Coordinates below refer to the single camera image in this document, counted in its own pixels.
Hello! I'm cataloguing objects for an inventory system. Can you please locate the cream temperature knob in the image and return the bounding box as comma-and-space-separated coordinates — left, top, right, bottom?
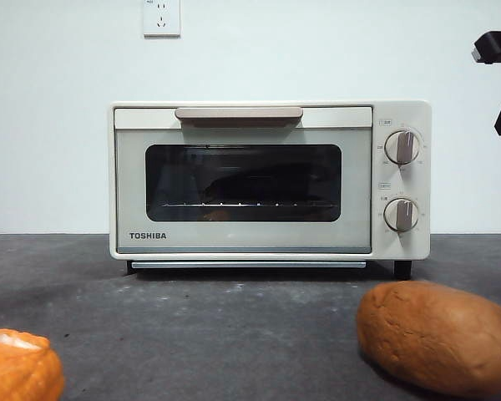
383, 129, 422, 165

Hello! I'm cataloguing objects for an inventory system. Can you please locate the cream timer knob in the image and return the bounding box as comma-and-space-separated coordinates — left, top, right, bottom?
382, 198, 420, 233

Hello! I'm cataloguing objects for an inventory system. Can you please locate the glass oven door with handle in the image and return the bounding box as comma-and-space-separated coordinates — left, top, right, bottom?
113, 106, 373, 255

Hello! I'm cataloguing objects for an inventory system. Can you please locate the dark purple eggplant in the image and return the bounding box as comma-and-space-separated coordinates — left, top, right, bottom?
204, 165, 331, 206

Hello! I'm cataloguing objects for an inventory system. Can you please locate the cream Toshiba toaster oven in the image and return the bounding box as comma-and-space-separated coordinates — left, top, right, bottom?
107, 99, 433, 280

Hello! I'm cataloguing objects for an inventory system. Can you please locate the metal crumb tray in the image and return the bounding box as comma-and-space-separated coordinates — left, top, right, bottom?
131, 261, 367, 270

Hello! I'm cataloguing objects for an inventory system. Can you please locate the metal wire oven rack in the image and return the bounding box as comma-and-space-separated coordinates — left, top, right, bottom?
160, 201, 336, 209

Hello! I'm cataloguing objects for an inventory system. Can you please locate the brown sweet potato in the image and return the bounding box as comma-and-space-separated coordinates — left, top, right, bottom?
356, 280, 501, 398

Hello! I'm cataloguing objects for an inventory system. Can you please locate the orange corn cob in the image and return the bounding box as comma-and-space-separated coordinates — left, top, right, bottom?
0, 328, 66, 401

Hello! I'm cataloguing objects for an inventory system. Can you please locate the white wall socket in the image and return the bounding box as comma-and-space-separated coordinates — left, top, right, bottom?
143, 0, 181, 38

